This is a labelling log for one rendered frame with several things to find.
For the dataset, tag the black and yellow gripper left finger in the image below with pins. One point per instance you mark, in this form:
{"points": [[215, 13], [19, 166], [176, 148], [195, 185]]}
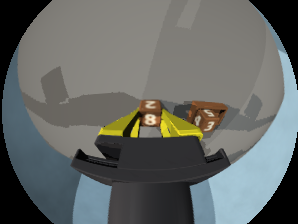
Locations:
{"points": [[124, 126]]}

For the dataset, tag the brown cube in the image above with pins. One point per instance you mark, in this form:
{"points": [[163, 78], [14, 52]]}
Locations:
{"points": [[150, 113], [206, 119]]}

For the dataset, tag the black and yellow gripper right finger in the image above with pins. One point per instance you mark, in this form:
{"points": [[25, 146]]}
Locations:
{"points": [[177, 126]]}

